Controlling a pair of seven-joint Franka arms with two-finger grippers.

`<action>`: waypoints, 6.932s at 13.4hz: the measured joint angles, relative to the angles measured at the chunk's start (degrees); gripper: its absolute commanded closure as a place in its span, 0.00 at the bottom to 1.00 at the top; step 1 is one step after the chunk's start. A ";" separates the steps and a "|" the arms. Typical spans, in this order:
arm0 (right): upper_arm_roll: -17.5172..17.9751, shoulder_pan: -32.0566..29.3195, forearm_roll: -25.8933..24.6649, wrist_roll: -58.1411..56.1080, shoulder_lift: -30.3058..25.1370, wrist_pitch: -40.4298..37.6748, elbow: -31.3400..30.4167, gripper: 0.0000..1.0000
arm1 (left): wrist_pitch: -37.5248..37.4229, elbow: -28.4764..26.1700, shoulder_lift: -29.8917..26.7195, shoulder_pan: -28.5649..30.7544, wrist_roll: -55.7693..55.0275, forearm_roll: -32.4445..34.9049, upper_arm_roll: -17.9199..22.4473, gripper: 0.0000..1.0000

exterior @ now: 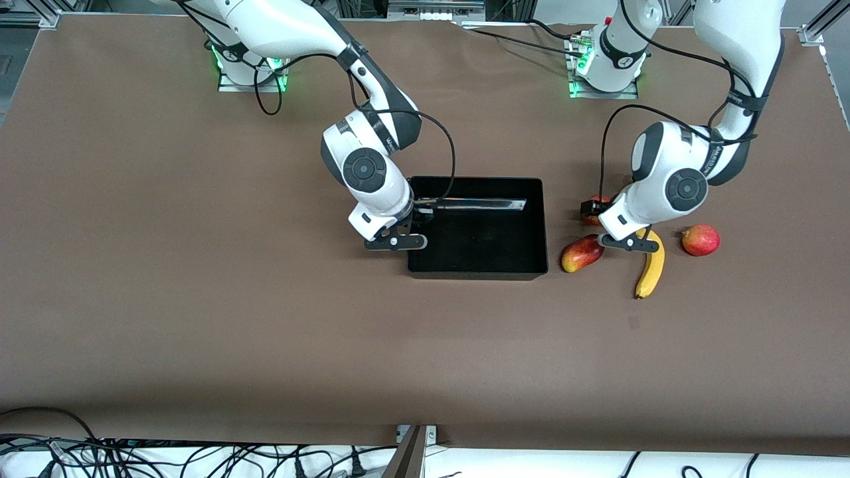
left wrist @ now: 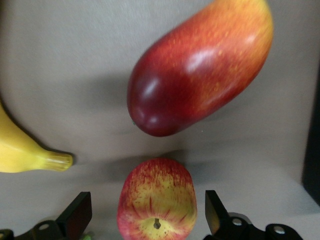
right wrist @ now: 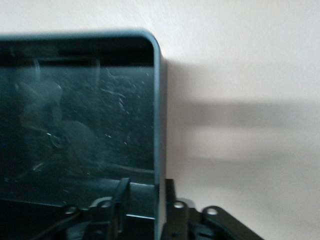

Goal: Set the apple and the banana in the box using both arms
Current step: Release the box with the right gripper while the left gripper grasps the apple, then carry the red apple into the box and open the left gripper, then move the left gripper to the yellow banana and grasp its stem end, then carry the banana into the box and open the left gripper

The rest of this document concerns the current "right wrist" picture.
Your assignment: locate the black plastic box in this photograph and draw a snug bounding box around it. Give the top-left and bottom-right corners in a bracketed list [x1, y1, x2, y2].
[0, 27, 169, 240]

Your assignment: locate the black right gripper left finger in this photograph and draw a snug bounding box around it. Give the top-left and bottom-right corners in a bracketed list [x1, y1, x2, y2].
[84, 177, 132, 240]

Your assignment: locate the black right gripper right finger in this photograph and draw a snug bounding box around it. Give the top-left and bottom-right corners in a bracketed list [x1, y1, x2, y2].
[161, 178, 201, 240]

